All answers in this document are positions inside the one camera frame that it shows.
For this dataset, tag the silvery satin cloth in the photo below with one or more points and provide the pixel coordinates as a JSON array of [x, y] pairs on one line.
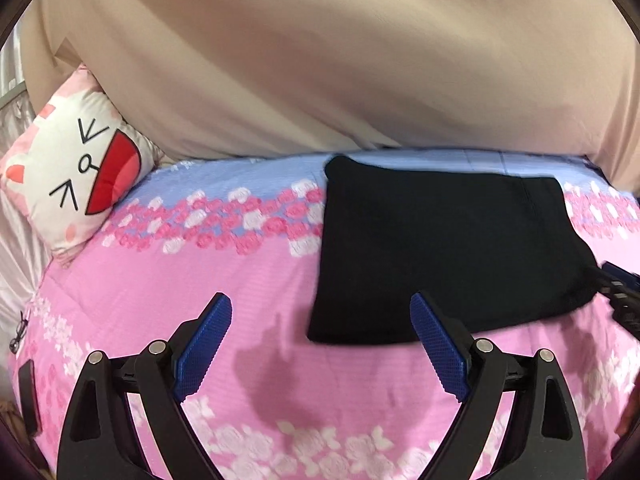
[[20, 270]]

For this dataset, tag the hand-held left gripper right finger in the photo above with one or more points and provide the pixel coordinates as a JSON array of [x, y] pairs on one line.
[[440, 345]]

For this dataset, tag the black pants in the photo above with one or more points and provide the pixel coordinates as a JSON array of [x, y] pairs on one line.
[[440, 250]]

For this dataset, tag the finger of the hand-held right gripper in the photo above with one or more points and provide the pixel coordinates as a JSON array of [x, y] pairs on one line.
[[617, 287]]

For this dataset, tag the eyeglasses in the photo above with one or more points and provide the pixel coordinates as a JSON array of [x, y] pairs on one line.
[[17, 332]]

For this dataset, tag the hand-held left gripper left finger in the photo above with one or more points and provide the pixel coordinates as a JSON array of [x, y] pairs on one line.
[[202, 350]]

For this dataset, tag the beige quilt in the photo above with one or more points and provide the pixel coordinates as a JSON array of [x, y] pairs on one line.
[[350, 60]]

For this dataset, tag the cat face pillow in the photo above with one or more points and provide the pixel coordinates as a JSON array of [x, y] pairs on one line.
[[65, 160]]

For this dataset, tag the black phone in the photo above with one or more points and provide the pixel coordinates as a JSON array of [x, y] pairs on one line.
[[29, 400]]

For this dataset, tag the pink floral bed sheet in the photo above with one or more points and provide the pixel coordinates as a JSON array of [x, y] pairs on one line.
[[200, 280]]

